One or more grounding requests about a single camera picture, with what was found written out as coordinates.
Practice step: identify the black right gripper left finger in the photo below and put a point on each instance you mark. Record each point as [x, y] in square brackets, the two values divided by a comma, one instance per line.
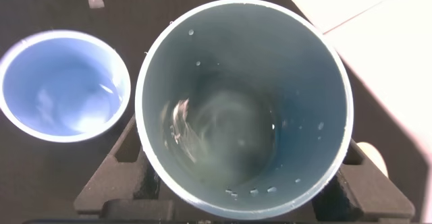
[114, 187]

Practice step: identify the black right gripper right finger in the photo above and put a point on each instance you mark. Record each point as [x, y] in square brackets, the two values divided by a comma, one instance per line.
[371, 197]

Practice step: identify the light blue plastic cup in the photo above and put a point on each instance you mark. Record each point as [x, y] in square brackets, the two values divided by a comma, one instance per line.
[60, 85]

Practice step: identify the teal plastic cup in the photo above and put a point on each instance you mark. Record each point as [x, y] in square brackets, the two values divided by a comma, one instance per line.
[243, 99]

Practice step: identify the black table cloth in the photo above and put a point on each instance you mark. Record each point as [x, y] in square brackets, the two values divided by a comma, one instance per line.
[50, 183]

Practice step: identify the small grey cube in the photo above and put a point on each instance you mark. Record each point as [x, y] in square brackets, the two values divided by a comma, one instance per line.
[96, 0]

